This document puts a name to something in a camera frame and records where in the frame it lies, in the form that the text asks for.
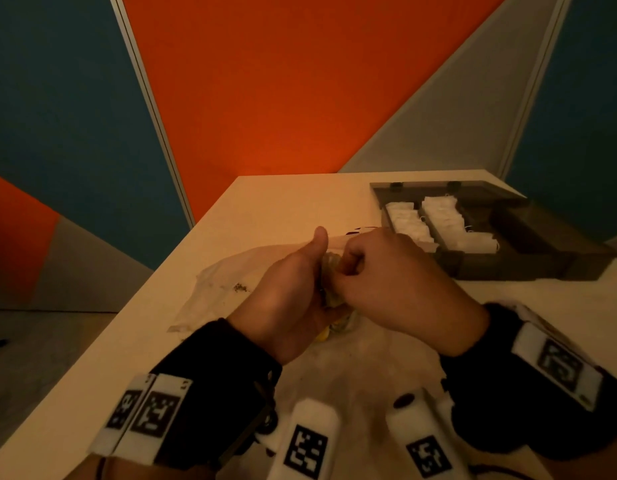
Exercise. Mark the person's right hand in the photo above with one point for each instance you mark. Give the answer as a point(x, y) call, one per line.
point(413, 289)

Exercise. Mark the person's left hand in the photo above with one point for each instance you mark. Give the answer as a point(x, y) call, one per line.
point(283, 309)

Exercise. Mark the pile of paper tea bags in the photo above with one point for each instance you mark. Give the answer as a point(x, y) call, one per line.
point(323, 335)

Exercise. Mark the clear plastic bag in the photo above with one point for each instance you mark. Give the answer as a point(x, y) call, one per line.
point(213, 294)

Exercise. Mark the dark compartment organizer box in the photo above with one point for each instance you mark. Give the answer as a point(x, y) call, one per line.
point(538, 254)

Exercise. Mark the person's right forearm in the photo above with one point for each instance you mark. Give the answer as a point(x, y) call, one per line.
point(598, 467)

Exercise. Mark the person's left forearm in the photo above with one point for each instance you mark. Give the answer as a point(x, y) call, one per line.
point(138, 469)

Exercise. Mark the purple white card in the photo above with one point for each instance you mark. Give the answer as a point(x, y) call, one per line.
point(363, 229)

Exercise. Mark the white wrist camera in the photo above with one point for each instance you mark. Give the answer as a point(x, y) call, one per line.
point(318, 412)
point(413, 419)

